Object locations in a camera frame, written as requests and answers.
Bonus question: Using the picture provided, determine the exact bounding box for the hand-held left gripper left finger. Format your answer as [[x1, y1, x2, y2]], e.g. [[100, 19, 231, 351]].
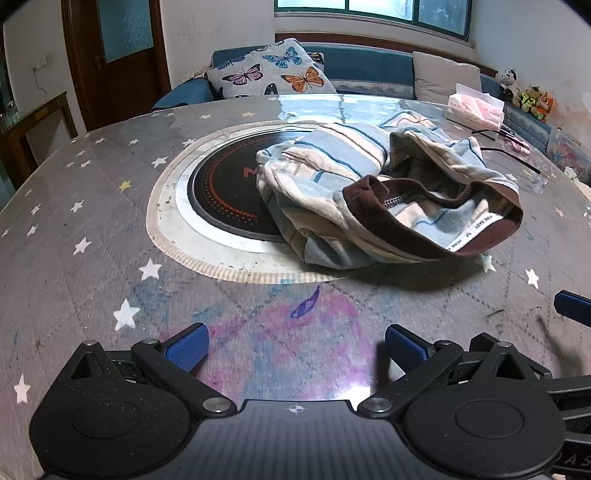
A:
[[58, 323, 236, 416]]

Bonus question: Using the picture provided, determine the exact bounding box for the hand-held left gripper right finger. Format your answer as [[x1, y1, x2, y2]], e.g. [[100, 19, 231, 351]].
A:
[[358, 324, 555, 415]]

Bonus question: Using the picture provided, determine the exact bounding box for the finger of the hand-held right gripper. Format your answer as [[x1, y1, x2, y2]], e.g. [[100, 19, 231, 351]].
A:
[[553, 290, 591, 329]]

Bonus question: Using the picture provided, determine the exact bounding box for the striped garment with brown trim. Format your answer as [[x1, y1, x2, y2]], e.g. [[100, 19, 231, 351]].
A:
[[255, 121, 525, 269]]

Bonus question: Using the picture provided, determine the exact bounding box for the clear plastic storage box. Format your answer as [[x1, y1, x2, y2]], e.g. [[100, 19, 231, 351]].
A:
[[546, 127, 591, 171]]

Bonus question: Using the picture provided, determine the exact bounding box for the round black induction cooktop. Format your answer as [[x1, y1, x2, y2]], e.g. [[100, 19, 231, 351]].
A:
[[174, 126, 324, 254]]

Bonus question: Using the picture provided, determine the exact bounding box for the grey star-print tablecloth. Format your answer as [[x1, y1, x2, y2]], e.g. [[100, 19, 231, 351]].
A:
[[0, 92, 591, 480]]

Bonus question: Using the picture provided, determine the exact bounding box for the orange plush toy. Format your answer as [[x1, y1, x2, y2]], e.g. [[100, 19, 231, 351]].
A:
[[538, 91, 557, 123]]

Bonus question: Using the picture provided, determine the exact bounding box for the plush bear with green vest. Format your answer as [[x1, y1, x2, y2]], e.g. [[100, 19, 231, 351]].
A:
[[517, 85, 543, 116]]

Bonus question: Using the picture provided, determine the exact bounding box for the pink tissue pack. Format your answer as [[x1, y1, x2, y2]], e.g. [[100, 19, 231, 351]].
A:
[[445, 83, 506, 131]]

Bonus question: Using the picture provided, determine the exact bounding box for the panda plush toy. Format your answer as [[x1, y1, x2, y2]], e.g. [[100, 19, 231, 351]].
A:
[[496, 68, 518, 102]]

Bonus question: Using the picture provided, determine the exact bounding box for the beige cushion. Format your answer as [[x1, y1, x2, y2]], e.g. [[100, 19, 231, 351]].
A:
[[412, 51, 483, 104]]

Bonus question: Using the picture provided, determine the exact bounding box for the brown wooden door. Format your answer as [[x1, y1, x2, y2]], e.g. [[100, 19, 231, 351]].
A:
[[61, 0, 172, 134]]

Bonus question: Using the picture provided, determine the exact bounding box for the wooden side table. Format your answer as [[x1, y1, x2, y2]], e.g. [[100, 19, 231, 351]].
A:
[[0, 91, 79, 178]]

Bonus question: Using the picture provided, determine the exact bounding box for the blue sofa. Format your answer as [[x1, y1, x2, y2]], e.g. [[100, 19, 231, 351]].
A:
[[152, 43, 555, 139]]

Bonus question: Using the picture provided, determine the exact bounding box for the butterfly print pillow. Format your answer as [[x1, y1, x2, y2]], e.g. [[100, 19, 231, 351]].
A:
[[205, 38, 338, 100]]

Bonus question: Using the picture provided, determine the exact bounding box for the wooden glass cabinet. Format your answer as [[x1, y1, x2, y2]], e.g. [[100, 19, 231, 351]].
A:
[[0, 41, 19, 123]]

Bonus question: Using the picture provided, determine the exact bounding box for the green-framed window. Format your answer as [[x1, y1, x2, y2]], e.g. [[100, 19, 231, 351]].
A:
[[273, 0, 476, 40]]

